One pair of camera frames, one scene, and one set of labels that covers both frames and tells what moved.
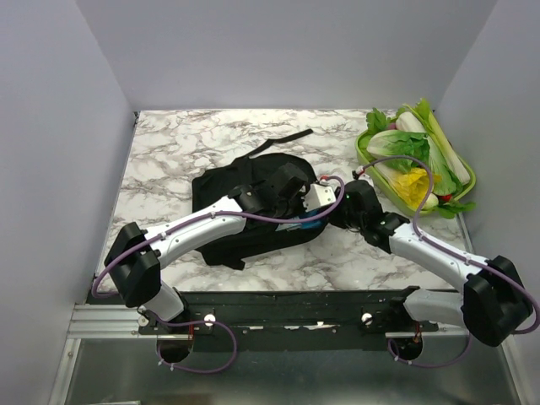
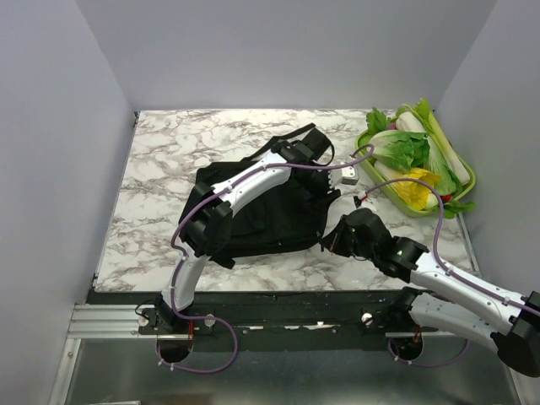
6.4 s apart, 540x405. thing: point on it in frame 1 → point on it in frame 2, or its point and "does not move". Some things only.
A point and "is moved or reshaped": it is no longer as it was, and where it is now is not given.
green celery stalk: [423, 112] does not move
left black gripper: [299, 207] → [325, 186]
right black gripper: [335, 219] → [333, 241]
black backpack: [219, 181] is moved or reshaped
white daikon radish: [407, 121] does not move
